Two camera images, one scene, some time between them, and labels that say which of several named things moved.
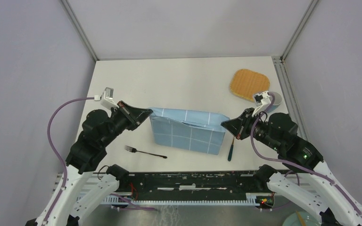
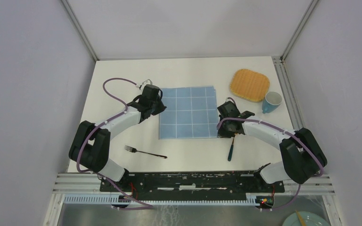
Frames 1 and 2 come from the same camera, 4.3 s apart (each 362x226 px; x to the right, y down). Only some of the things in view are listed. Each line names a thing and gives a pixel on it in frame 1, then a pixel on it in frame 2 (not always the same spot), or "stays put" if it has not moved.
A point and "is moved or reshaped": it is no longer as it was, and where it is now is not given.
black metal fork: [133, 150] stays put
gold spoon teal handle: [231, 151] stays put
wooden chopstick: [302, 221] stays put
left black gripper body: [119, 120] -> [157, 106]
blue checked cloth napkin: [193, 130] is moved or reshaped
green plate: [308, 219] stays put
